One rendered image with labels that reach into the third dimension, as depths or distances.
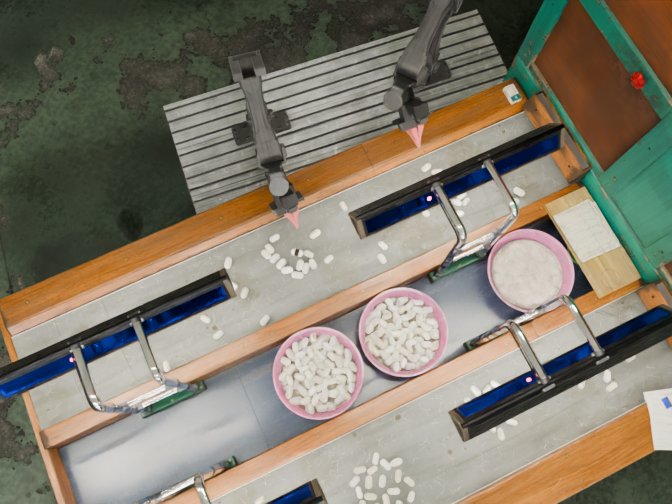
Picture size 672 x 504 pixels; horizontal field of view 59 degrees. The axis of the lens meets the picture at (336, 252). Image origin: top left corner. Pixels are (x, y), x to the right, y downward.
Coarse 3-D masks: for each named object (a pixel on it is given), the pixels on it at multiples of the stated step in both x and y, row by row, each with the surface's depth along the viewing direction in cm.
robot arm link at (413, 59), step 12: (432, 0) 168; (444, 0) 168; (456, 0) 168; (432, 12) 168; (444, 12) 169; (456, 12) 177; (420, 24) 169; (432, 24) 168; (420, 36) 169; (432, 36) 169; (408, 48) 169; (420, 48) 169; (408, 60) 169; (420, 60) 169; (408, 72) 170
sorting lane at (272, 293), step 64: (512, 128) 199; (384, 192) 192; (512, 192) 193; (256, 256) 186; (320, 256) 186; (384, 256) 186; (64, 320) 180; (192, 320) 181; (256, 320) 181; (64, 384) 175; (128, 384) 175
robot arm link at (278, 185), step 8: (280, 144) 172; (256, 152) 171; (280, 160) 174; (264, 168) 172; (272, 168) 169; (280, 168) 168; (272, 176) 166; (280, 176) 166; (272, 184) 167; (280, 184) 167; (288, 184) 168; (272, 192) 168; (280, 192) 168
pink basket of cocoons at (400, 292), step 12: (396, 288) 181; (408, 288) 181; (372, 300) 180; (432, 300) 180; (432, 312) 183; (360, 324) 178; (444, 324) 179; (360, 336) 177; (444, 336) 178; (444, 348) 176; (372, 360) 175; (432, 360) 178; (396, 372) 176; (408, 372) 177; (420, 372) 174
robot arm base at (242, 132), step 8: (280, 112) 206; (272, 120) 206; (280, 120) 206; (288, 120) 206; (232, 128) 204; (240, 128) 205; (248, 128) 205; (280, 128) 205; (288, 128) 205; (240, 136) 204; (248, 136) 204; (240, 144) 203
